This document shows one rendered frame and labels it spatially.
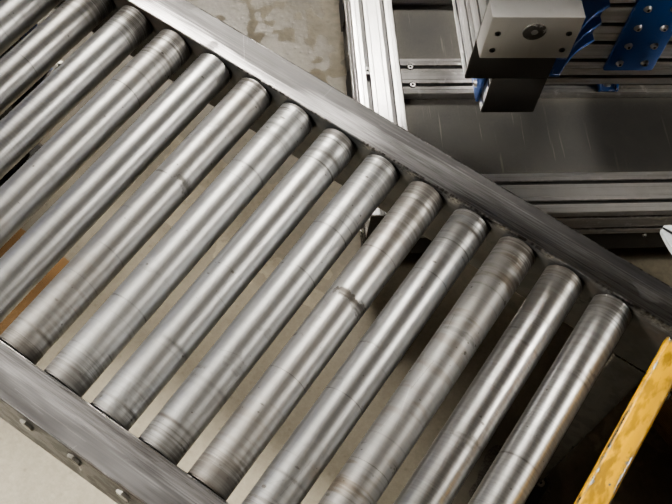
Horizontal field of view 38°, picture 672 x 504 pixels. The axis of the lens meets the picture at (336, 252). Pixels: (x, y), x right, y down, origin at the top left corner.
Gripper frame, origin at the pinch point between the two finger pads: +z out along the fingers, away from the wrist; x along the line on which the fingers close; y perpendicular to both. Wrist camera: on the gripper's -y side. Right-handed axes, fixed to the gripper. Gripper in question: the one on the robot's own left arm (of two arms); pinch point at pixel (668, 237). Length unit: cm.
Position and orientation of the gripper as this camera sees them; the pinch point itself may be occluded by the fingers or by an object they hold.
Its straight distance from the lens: 130.1
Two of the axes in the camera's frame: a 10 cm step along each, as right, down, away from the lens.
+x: -5.6, 7.1, -4.3
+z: -8.3, -5.2, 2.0
